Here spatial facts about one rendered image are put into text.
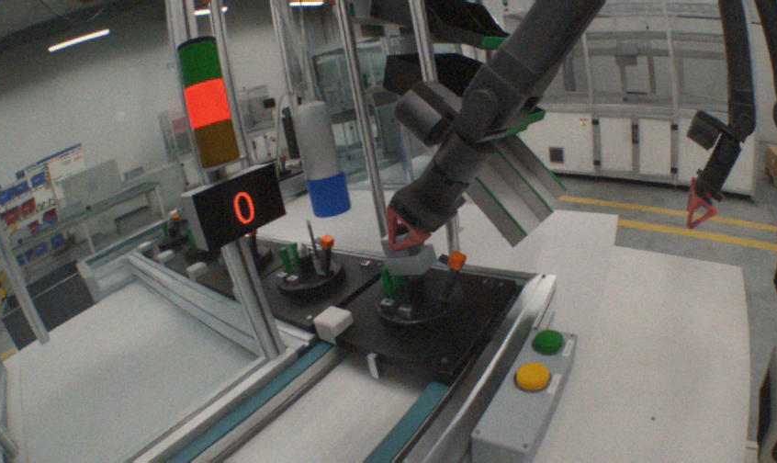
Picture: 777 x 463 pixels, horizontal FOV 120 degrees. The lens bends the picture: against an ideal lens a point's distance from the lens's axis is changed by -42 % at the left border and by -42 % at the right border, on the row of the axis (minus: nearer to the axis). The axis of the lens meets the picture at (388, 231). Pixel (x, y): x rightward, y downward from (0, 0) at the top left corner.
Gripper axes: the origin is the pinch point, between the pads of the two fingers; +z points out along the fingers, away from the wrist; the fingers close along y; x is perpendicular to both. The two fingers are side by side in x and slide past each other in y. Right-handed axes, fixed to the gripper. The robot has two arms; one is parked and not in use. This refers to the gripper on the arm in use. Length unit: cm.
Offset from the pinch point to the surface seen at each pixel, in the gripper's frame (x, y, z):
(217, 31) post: -120, -41, 27
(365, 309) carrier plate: 2.7, 4.0, 13.3
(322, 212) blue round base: -43, -52, 67
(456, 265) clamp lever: 8.4, 0.9, -4.2
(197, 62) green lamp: -26.6, 20.2, -16.4
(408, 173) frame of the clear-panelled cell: -33, -85, 50
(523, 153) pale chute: 1.7, -49.1, -2.9
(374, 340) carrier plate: 7.5, 10.1, 8.9
